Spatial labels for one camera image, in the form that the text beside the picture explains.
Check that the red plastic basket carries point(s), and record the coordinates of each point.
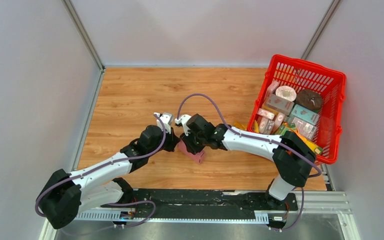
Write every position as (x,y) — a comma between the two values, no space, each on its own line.
(330,84)

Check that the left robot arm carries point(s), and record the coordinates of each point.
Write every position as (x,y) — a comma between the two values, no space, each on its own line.
(66,194)

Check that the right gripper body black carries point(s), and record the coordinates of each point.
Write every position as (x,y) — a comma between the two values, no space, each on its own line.
(196,143)

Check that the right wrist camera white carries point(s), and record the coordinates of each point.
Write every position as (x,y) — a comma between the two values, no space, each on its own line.
(182,121)

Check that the teal snack box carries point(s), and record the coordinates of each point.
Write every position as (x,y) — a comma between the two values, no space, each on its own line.
(304,114)

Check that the pink white roll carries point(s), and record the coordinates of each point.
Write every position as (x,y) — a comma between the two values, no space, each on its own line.
(286,92)

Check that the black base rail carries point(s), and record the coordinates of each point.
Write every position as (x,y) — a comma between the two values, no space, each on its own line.
(214,206)

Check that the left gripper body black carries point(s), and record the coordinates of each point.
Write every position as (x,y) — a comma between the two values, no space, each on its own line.
(168,144)

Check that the pink paper box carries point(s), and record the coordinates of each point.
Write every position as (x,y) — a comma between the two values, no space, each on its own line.
(196,157)

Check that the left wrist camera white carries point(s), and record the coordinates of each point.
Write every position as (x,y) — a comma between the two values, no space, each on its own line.
(164,121)

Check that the pink grey snack box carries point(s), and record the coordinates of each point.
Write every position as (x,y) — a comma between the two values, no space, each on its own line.
(279,104)

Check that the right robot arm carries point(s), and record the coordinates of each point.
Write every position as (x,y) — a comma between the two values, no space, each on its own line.
(292,157)

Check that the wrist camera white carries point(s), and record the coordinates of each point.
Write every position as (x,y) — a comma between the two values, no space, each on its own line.
(182,121)
(164,121)

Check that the brown chocolate donut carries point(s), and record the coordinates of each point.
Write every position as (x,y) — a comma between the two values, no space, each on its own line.
(310,100)

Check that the yellow fried food toy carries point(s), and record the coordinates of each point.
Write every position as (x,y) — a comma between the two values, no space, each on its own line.
(239,125)

